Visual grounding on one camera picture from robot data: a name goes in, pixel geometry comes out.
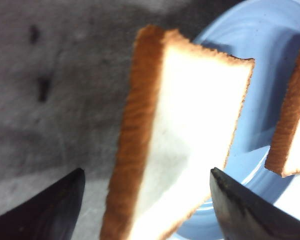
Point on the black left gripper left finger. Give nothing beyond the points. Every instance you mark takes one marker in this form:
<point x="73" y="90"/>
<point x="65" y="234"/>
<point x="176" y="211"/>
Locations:
<point x="52" y="214"/>

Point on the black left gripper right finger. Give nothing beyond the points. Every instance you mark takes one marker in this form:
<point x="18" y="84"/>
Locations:
<point x="243" y="215"/>

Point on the toast bread slice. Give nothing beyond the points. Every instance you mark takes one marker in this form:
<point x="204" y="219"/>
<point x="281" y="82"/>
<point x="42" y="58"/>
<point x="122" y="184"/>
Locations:
<point x="284" y="153"/>
<point x="179" y="122"/>

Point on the blue plate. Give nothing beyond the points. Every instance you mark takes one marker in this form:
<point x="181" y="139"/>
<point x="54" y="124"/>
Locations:
<point x="269" y="32"/>

